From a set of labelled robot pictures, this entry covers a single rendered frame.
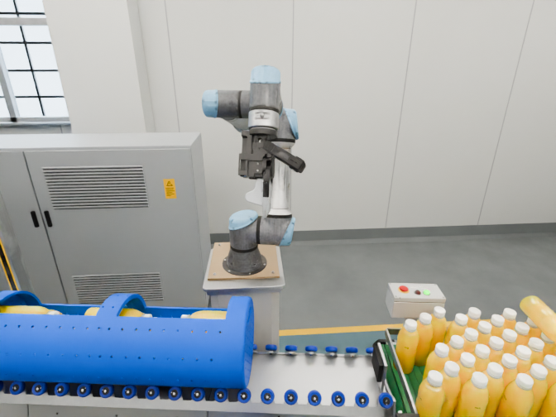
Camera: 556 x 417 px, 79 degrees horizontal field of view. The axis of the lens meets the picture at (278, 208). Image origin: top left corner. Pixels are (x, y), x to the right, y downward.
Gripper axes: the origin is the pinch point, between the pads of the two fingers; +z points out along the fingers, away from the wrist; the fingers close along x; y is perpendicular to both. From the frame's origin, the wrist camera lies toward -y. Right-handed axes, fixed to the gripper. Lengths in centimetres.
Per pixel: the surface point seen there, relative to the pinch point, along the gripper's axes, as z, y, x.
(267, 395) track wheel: 58, 0, -25
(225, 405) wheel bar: 63, 14, -26
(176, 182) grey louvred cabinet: -18, 80, -146
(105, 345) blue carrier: 42, 48, -14
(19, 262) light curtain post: 26, 111, -53
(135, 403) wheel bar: 64, 43, -25
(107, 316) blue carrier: 34, 50, -18
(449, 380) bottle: 47, -54, -23
